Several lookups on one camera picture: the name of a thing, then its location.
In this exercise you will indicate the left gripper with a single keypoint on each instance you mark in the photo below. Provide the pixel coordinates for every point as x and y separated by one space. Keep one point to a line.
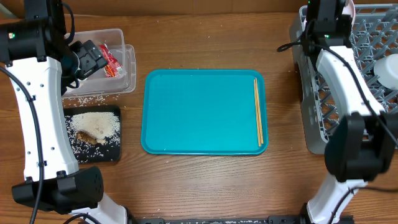
91 56

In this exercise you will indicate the red snack wrapper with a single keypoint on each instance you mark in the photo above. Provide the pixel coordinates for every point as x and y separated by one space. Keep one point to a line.
113 68

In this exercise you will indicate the pile of white rice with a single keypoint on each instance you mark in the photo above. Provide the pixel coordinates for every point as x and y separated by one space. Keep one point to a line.
100 125

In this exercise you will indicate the wooden chopstick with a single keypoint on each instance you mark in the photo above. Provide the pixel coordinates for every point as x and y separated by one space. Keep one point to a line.
256 120
259 119

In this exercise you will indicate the large white plate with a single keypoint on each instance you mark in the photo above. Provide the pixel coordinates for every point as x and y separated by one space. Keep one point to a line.
349 9

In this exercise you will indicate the white cup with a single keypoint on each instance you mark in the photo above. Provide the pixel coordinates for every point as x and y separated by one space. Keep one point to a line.
386 69

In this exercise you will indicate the brown food scrap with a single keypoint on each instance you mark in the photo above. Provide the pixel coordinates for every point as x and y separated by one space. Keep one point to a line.
89 139

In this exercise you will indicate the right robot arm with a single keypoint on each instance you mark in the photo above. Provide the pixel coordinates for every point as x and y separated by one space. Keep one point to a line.
362 145

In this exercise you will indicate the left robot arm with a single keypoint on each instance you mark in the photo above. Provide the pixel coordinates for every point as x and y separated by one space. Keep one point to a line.
43 61

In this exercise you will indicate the clear plastic bin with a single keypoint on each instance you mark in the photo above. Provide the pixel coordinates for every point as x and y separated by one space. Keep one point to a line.
98 82

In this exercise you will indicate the black rectangular tray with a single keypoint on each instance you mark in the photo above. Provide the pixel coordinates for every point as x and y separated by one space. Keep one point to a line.
87 153

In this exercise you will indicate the teal serving tray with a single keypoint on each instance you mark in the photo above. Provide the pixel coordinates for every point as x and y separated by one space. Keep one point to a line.
203 112

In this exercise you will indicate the grey dish rack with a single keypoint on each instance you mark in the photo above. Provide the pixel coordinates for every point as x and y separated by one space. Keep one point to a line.
374 36

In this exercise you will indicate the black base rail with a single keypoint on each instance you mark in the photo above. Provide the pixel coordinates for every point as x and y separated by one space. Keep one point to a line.
289 219

